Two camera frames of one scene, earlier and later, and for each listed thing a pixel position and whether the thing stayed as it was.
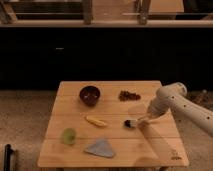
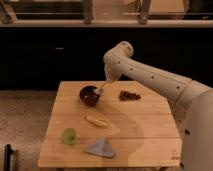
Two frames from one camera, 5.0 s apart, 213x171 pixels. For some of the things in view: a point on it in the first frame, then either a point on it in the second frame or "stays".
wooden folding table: (103, 124) stays
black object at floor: (8, 150) stays
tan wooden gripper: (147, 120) -> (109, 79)
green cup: (69, 136) stays
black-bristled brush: (132, 123) -> (99, 90)
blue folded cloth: (101, 147) stays
